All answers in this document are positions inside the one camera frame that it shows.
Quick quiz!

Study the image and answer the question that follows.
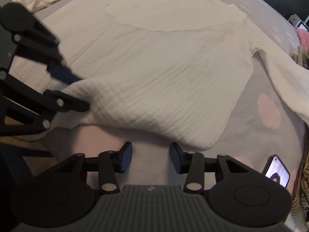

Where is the cream textured garment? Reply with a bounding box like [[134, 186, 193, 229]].
[[16, 0, 308, 148]]

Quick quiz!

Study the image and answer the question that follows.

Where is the smartphone with lit screen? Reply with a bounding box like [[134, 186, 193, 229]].
[[262, 154, 290, 188]]

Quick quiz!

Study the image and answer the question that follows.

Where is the striped fabric at edge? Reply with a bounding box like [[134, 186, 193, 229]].
[[291, 129, 309, 231]]

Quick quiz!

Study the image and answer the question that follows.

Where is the tan folded garment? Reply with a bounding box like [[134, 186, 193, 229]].
[[291, 45, 309, 70]]

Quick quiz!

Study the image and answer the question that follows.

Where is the pink pillow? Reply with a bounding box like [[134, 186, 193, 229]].
[[296, 28, 309, 48]]

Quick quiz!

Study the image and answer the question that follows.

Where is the white device on shelf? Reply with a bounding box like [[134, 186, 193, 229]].
[[288, 14, 308, 32]]

